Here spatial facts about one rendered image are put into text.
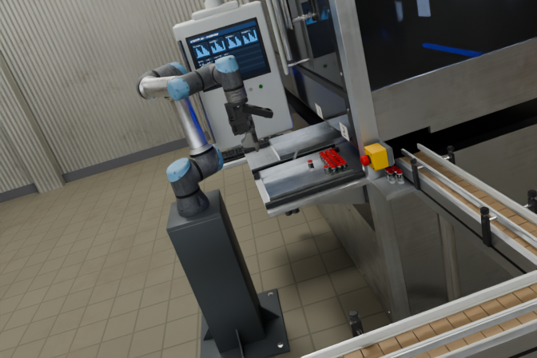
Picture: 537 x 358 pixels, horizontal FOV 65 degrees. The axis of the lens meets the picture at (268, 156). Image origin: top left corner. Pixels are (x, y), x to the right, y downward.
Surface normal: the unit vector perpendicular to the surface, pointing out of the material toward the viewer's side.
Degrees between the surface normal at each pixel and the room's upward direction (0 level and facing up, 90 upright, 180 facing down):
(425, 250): 90
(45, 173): 90
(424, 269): 90
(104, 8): 90
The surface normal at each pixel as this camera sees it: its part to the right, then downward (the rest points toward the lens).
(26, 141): 0.12, 0.37
